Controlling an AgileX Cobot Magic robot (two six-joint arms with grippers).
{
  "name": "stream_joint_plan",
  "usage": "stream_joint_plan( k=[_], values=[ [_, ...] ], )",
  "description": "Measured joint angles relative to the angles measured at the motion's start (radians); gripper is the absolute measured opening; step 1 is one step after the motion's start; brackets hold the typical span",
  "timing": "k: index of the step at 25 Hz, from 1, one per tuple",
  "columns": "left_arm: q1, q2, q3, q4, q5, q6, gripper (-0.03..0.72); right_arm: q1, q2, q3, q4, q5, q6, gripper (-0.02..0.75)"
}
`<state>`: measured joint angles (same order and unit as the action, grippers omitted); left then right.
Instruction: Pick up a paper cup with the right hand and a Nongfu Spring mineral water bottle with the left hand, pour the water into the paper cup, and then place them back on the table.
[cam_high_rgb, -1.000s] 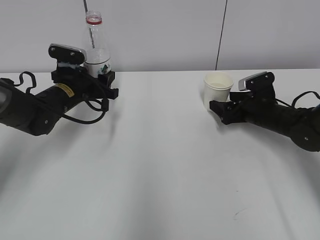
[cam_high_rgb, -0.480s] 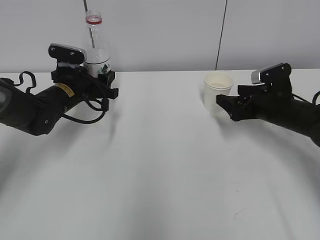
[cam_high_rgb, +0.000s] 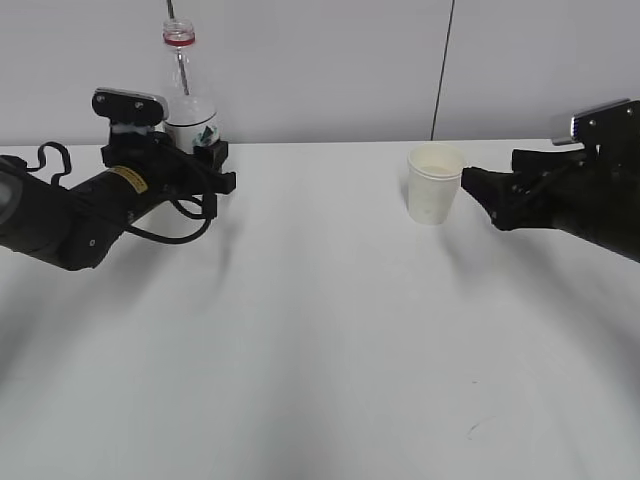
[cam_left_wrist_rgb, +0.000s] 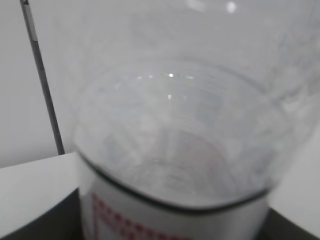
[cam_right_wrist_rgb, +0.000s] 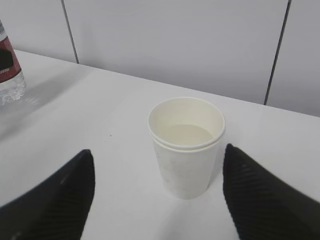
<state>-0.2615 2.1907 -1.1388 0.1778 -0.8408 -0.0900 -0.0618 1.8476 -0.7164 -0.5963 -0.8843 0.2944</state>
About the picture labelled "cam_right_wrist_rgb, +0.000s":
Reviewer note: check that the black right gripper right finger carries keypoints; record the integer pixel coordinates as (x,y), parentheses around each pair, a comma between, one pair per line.
(262,206)

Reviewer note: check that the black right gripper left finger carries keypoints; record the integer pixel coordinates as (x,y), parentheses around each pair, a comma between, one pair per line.
(57,208)

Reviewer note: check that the white paper cup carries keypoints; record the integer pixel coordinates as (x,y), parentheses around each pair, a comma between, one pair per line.
(186,133)

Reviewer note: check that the Nongfu Spring water bottle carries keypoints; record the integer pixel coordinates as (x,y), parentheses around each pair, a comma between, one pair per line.
(12,81)

